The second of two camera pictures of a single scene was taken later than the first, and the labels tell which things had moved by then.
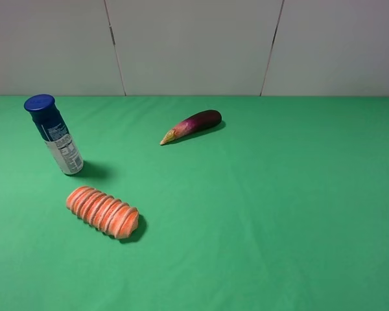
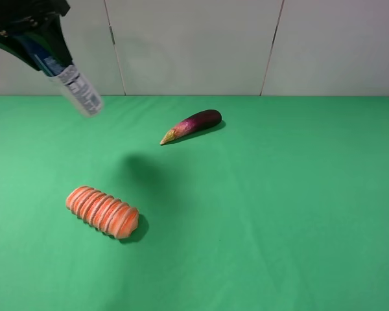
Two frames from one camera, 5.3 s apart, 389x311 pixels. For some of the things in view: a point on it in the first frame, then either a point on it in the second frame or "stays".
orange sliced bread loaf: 106,212 stays
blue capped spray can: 54,132 -> 67,78
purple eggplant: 196,123 stays
